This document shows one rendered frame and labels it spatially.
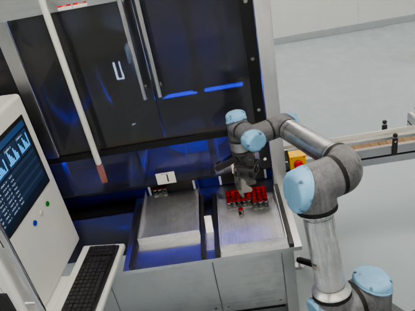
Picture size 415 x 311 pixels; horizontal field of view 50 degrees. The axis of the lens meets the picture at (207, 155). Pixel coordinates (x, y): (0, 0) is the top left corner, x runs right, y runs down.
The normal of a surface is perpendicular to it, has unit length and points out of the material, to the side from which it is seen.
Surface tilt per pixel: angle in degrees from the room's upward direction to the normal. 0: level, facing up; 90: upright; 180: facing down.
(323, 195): 79
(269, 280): 90
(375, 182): 0
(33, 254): 90
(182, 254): 0
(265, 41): 90
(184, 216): 0
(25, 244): 90
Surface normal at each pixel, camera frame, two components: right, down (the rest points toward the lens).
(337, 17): 0.03, 0.51
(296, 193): -0.94, 0.20
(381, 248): -0.17, -0.84
